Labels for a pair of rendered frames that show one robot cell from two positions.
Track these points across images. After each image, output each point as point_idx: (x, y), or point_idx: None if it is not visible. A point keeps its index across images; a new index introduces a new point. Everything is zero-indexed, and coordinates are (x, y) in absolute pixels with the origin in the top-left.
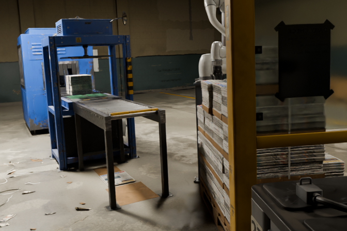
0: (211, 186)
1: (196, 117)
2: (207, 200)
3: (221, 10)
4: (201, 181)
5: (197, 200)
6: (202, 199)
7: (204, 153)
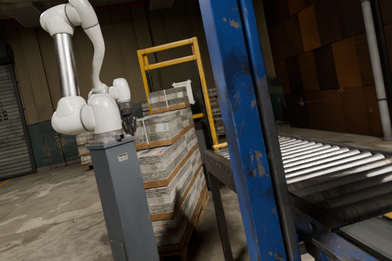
0: (189, 207)
1: (145, 194)
2: (188, 251)
3: (73, 32)
4: (183, 244)
5: (196, 258)
6: (190, 260)
7: (179, 193)
